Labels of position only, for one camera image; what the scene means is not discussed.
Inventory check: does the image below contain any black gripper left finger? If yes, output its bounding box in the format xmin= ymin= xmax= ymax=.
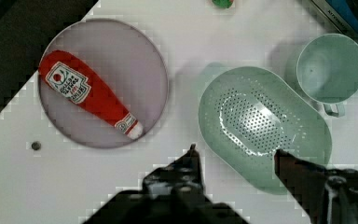
xmin=142 ymin=143 xmax=204 ymax=198

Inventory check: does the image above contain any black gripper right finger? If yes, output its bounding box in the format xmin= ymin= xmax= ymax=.
xmin=274 ymin=149 xmax=358 ymax=224

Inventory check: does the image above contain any red ketchup bottle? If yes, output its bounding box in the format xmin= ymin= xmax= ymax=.
xmin=38 ymin=50 xmax=144 ymax=139

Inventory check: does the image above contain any toy strawberry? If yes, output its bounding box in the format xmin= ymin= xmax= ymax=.
xmin=212 ymin=0 xmax=234 ymax=8

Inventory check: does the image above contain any mint green mug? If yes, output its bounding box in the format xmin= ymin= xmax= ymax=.
xmin=285 ymin=34 xmax=358 ymax=118

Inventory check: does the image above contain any mint green oval strainer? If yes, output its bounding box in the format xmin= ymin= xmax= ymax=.
xmin=199 ymin=66 xmax=332 ymax=194

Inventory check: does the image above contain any grey round plate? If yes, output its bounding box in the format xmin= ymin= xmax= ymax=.
xmin=39 ymin=19 xmax=169 ymax=148

